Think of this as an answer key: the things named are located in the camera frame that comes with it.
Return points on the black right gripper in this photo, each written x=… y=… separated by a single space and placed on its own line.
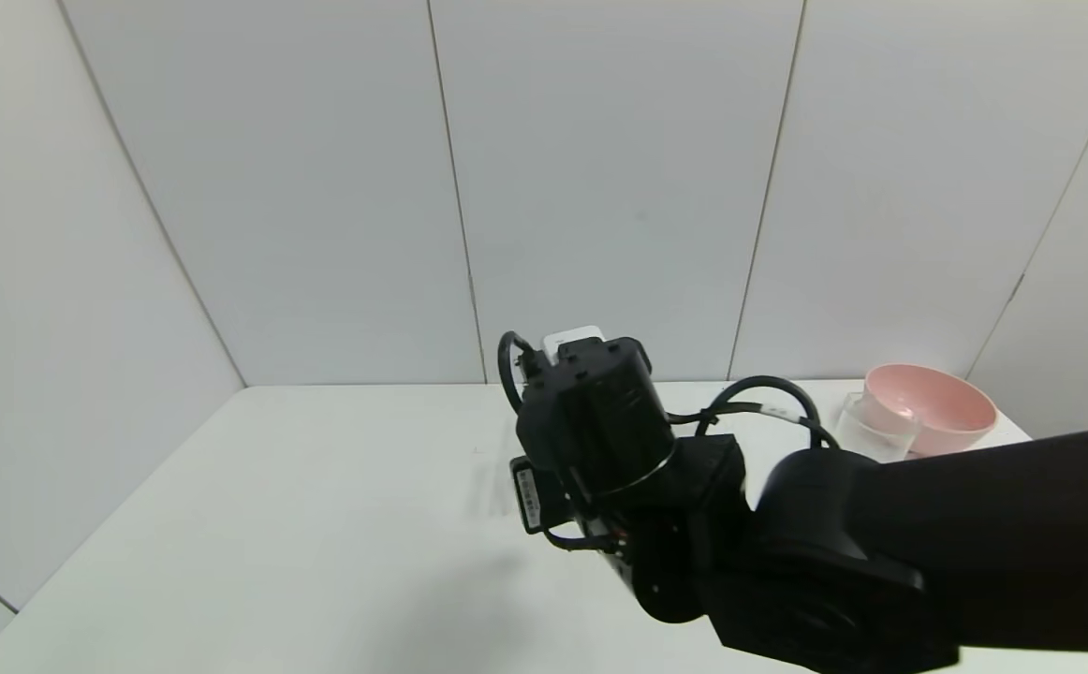
x=527 y=494

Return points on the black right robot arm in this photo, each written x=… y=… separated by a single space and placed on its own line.
x=975 y=524

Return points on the clear glass beaker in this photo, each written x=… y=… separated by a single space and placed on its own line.
x=867 y=432

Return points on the white rectangular module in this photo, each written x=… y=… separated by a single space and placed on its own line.
x=574 y=337

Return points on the pink bowl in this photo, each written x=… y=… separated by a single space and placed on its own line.
x=937 y=412

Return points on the black labelled wrist camera box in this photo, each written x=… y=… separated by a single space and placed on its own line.
x=544 y=496

